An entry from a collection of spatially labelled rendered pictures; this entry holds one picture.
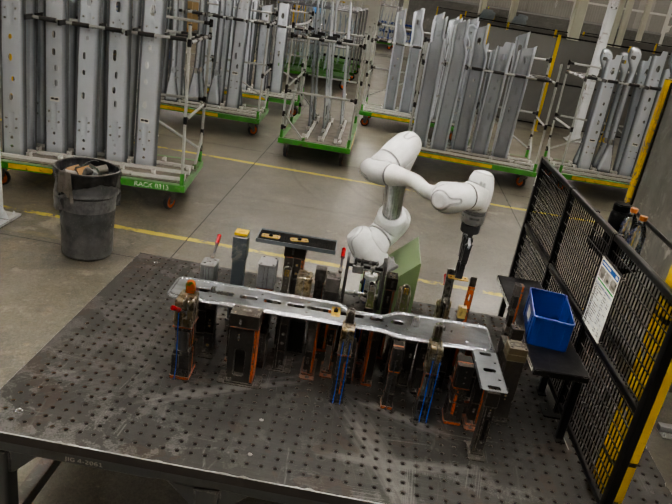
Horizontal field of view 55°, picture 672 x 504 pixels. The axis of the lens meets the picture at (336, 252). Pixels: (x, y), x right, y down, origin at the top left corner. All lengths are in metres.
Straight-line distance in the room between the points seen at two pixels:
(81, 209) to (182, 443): 3.07
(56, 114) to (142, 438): 4.99
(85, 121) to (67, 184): 1.90
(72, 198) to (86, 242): 0.39
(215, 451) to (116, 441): 0.34
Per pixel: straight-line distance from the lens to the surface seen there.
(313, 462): 2.42
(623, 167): 10.51
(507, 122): 9.84
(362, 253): 3.34
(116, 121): 6.87
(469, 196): 2.44
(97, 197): 5.17
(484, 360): 2.65
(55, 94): 7.03
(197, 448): 2.43
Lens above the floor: 2.27
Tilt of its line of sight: 22 degrees down
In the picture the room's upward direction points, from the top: 9 degrees clockwise
